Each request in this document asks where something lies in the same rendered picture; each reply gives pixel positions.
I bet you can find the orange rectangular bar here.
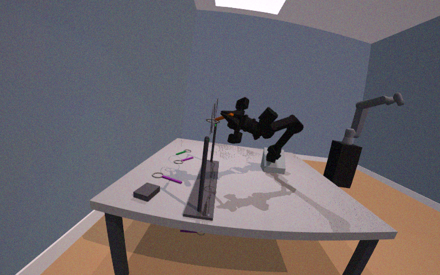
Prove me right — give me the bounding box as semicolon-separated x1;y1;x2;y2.
206;113;234;123

